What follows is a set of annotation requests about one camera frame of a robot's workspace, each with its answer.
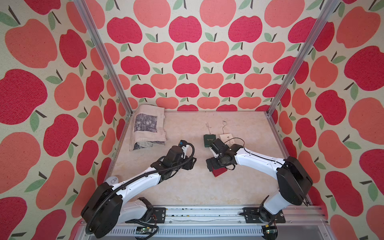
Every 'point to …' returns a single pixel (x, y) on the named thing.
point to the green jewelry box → (208, 139)
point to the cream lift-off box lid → (225, 137)
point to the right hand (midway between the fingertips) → (215, 166)
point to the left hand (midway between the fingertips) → (193, 161)
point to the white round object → (112, 180)
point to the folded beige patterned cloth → (147, 126)
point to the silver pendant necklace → (225, 121)
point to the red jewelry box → (218, 171)
